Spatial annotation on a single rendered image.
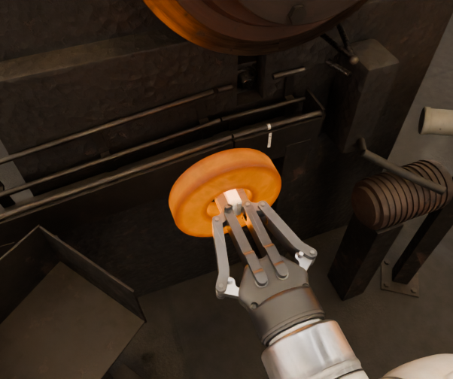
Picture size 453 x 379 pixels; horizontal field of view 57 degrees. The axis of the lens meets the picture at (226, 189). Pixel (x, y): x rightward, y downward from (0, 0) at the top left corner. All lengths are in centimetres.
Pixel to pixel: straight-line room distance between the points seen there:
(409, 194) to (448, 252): 65
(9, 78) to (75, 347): 44
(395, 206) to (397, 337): 54
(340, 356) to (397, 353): 99
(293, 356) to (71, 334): 43
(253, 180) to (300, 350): 22
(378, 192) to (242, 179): 54
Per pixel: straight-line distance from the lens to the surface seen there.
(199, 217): 56
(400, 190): 103
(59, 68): 75
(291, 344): 43
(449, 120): 99
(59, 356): 75
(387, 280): 151
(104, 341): 73
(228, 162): 50
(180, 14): 62
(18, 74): 76
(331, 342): 44
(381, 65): 89
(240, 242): 50
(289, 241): 51
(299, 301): 45
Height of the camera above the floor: 127
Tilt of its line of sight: 51 degrees down
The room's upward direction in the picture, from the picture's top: straight up
